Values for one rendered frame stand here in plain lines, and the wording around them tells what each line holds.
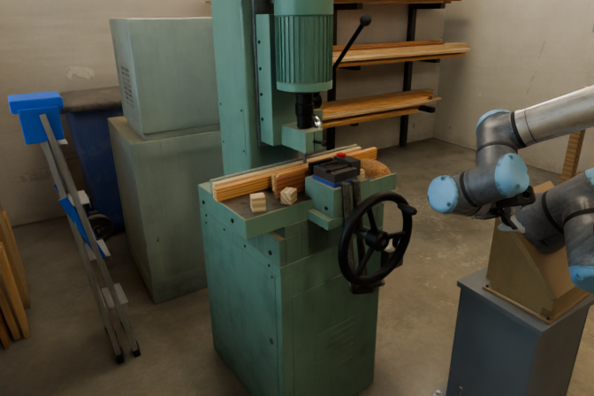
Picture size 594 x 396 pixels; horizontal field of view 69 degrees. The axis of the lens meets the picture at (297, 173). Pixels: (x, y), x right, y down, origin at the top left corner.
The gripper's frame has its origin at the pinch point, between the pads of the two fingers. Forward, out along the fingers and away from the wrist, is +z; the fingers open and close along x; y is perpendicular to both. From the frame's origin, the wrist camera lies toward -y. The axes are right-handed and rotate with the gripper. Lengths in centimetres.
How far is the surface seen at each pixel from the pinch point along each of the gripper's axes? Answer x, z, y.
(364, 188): -7.1, -35.3, 27.7
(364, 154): -27, -14, 47
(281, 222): 2, -55, 42
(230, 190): -9, -66, 54
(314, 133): -27, -43, 40
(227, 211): -2, -68, 51
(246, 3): -67, -66, 42
